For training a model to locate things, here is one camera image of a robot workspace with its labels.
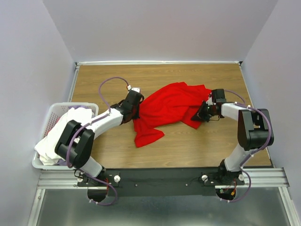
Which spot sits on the white t shirt in basket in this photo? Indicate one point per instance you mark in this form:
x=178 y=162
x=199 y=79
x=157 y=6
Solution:
x=46 y=146

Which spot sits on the white laundry basket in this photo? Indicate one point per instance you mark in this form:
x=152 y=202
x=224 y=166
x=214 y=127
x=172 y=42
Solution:
x=54 y=113

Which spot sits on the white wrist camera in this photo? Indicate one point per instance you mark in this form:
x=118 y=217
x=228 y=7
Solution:
x=135 y=89
x=210 y=100

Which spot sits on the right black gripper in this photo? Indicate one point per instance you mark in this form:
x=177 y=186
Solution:
x=199 y=116

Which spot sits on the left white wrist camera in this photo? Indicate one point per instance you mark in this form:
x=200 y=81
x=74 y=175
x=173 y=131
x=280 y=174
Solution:
x=135 y=89

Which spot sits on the red t shirt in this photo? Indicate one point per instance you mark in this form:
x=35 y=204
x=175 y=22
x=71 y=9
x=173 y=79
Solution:
x=176 y=102

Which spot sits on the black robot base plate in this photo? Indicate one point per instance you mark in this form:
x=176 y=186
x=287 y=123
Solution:
x=161 y=182

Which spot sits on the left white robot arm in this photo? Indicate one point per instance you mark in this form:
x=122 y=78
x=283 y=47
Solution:
x=76 y=141

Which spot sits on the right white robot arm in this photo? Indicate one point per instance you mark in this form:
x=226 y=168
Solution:
x=254 y=133

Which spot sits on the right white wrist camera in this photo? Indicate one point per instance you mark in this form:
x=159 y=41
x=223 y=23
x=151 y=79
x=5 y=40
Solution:
x=210 y=100

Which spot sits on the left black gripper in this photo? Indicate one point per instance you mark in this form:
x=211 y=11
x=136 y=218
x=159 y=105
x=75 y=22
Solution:
x=136 y=116

